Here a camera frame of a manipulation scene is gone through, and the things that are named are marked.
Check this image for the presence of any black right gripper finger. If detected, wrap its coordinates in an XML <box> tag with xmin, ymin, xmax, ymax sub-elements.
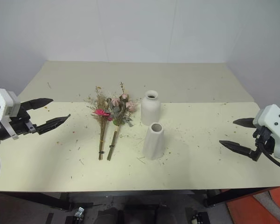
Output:
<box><xmin>218</xmin><ymin>140</ymin><xmax>257</xmax><ymax>159</ymax></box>
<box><xmin>232</xmin><ymin>117</ymin><xmax>256</xmax><ymax>129</ymax></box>

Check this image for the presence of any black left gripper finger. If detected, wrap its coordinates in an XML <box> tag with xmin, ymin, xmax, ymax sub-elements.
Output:
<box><xmin>20</xmin><ymin>98</ymin><xmax>54</xmax><ymax>112</ymax></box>
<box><xmin>35</xmin><ymin>113</ymin><xmax>71</xmax><ymax>136</ymax></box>

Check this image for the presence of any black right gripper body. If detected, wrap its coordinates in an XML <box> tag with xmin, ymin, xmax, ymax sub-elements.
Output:
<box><xmin>252</xmin><ymin>126</ymin><xmax>275</xmax><ymax>162</ymax></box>

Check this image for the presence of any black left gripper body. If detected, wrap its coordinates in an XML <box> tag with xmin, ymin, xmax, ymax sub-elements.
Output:
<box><xmin>9</xmin><ymin>102</ymin><xmax>38</xmax><ymax>137</ymax></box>

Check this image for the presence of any white tapered ceramic vase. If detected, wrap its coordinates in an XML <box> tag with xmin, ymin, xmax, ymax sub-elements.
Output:
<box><xmin>142</xmin><ymin>122</ymin><xmax>166</xmax><ymax>161</ymax></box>

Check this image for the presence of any white bottle-shaped ceramic vase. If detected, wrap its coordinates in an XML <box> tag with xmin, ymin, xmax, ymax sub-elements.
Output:
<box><xmin>140</xmin><ymin>90</ymin><xmax>162</xmax><ymax>126</ymax></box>

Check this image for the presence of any dried bouquet with magenta flower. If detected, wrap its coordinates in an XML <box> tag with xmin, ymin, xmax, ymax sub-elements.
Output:
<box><xmin>84</xmin><ymin>85</ymin><xmax>113</xmax><ymax>161</ymax></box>

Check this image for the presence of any orange sheet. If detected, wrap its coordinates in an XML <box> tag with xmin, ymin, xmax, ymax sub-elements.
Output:
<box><xmin>225</xmin><ymin>186</ymin><xmax>280</xmax><ymax>224</ymax></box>

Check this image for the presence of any dried bouquet with pink roses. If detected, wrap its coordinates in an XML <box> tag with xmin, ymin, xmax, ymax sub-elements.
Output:
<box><xmin>106</xmin><ymin>81</ymin><xmax>139</xmax><ymax>162</ymax></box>

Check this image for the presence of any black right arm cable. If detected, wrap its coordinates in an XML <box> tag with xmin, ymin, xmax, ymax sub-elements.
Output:
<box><xmin>258</xmin><ymin>141</ymin><xmax>280</xmax><ymax>174</ymax></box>

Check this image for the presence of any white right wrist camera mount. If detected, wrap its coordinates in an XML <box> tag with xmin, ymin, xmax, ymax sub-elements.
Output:
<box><xmin>252</xmin><ymin>104</ymin><xmax>280</xmax><ymax>160</ymax></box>

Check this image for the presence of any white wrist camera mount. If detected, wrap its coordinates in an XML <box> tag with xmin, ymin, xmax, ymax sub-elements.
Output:
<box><xmin>252</xmin><ymin>104</ymin><xmax>280</xmax><ymax>160</ymax></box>
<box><xmin>0</xmin><ymin>87</ymin><xmax>21</xmax><ymax>122</ymax></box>

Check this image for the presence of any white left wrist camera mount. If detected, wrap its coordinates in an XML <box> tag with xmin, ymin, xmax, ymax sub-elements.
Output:
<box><xmin>0</xmin><ymin>87</ymin><xmax>21</xmax><ymax>122</ymax></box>

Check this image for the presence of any black table frame leg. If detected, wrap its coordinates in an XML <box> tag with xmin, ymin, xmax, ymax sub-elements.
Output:
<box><xmin>204</xmin><ymin>187</ymin><xmax>273</xmax><ymax>208</ymax></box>

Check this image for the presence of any silver caster bracket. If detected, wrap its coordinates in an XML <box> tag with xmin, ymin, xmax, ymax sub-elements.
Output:
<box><xmin>74</xmin><ymin>206</ymin><xmax>85</xmax><ymax>219</ymax></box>

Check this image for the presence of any black table frame crossbar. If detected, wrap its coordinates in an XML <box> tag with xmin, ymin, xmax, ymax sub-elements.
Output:
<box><xmin>60</xmin><ymin>189</ymin><xmax>196</xmax><ymax>196</ymax></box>

